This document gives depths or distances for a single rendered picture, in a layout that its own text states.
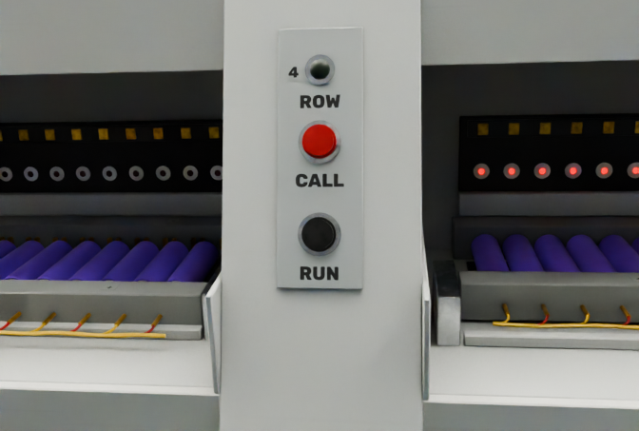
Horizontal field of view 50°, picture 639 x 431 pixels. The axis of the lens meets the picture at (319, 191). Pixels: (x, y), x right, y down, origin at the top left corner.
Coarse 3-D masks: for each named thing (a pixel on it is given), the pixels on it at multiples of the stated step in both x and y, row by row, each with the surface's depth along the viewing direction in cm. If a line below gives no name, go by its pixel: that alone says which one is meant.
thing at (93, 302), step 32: (0, 288) 39; (32, 288) 39; (64, 288) 38; (96, 288) 38; (128, 288) 38; (160, 288) 38; (192, 288) 38; (0, 320) 39; (32, 320) 39; (64, 320) 38; (96, 320) 38; (128, 320) 38; (160, 320) 37; (192, 320) 37
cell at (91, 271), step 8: (104, 248) 46; (112, 248) 46; (120, 248) 46; (128, 248) 47; (96, 256) 44; (104, 256) 44; (112, 256) 45; (120, 256) 45; (88, 264) 43; (96, 264) 43; (104, 264) 43; (112, 264) 44; (80, 272) 42; (88, 272) 42; (96, 272) 42; (104, 272) 43; (72, 280) 41; (80, 280) 41; (88, 280) 41; (96, 280) 42
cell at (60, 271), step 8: (80, 248) 46; (88, 248) 46; (96, 248) 47; (64, 256) 45; (72, 256) 44; (80, 256) 45; (88, 256) 46; (56, 264) 43; (64, 264) 43; (72, 264) 44; (80, 264) 44; (48, 272) 42; (56, 272) 42; (64, 272) 42; (72, 272) 43; (48, 280) 41; (56, 280) 41; (64, 280) 42
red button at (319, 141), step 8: (312, 128) 32; (320, 128) 32; (328, 128) 32; (304, 136) 32; (312, 136) 32; (320, 136) 32; (328, 136) 32; (304, 144) 32; (312, 144) 32; (320, 144) 32; (328, 144) 32; (336, 144) 32; (312, 152) 32; (320, 152) 32; (328, 152) 32
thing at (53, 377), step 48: (48, 192) 52; (96, 192) 51; (144, 192) 51; (192, 192) 50; (0, 336) 38; (0, 384) 34; (48, 384) 33; (96, 384) 33; (144, 384) 33; (192, 384) 33
